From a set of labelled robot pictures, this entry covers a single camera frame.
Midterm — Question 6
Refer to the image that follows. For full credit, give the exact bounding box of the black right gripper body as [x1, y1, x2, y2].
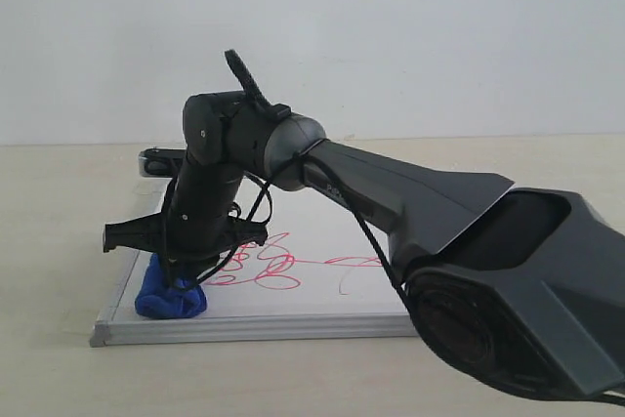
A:
[103, 162, 268, 264]

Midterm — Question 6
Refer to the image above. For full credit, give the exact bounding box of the blue microfiber cloth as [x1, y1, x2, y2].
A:
[134, 254, 208, 320]

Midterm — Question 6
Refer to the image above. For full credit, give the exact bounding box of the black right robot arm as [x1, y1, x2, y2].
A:
[103, 91, 624, 405]

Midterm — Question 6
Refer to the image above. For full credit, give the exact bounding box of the aluminium framed whiteboard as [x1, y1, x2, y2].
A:
[90, 188, 415, 348]

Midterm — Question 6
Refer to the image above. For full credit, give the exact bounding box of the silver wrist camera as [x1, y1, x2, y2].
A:
[138, 147, 186, 179]

